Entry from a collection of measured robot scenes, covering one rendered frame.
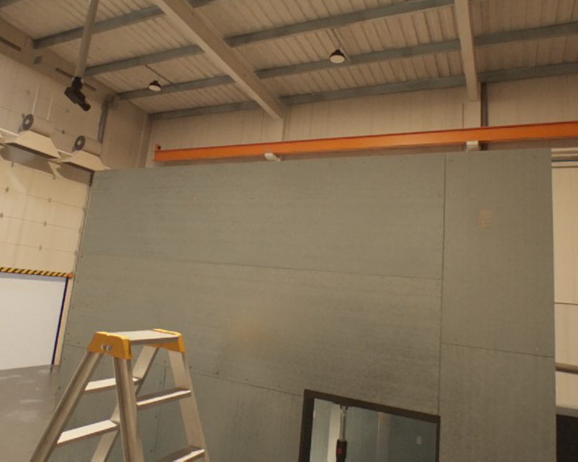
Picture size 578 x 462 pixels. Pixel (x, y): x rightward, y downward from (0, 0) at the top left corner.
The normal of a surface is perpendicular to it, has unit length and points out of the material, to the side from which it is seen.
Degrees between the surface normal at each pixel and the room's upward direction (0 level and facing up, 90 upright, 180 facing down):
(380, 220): 90
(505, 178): 90
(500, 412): 90
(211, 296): 90
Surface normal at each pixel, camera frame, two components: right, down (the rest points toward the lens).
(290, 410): -0.45, -0.21
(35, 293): 0.89, 0.00
